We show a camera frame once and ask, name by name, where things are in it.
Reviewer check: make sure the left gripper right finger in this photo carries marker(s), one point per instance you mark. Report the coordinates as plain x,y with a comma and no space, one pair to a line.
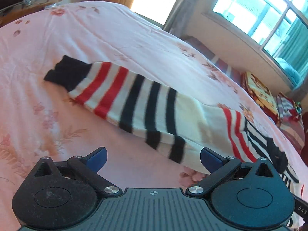
239,195

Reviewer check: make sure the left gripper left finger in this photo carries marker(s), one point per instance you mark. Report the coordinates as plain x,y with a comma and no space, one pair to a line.
63,195

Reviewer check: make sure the striped knit sweater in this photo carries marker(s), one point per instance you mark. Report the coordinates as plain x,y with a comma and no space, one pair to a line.
176,125

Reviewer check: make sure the pink floral bed sheet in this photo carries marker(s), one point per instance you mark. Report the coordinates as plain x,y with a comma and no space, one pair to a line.
39,119

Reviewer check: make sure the striped pillow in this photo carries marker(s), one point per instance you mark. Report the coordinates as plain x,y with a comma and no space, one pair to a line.
293,130

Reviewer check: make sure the red decorative bow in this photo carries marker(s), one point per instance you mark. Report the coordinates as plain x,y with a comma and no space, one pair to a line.
295,111

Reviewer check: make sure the folded yellow red blanket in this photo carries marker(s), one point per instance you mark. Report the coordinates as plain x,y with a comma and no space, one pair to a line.
261,95

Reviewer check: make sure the striped mattress cover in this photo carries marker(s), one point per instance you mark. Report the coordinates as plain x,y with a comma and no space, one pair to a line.
231,72

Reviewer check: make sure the teal blanket on sill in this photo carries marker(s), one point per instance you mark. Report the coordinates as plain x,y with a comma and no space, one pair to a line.
290,72

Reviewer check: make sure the window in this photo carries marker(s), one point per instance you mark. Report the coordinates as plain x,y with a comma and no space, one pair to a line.
277,28

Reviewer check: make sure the wooden side table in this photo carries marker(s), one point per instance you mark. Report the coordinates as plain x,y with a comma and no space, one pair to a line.
13,13

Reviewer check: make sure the grey left curtain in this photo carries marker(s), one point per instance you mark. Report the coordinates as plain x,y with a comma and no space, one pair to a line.
181,14

